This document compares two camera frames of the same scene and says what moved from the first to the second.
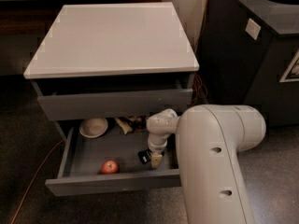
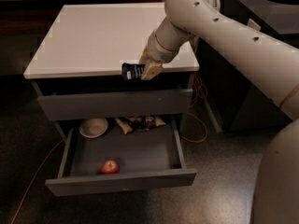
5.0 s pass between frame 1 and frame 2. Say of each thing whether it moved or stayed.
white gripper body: moved
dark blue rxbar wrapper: moved
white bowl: stayed
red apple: stayed
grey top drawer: stayed
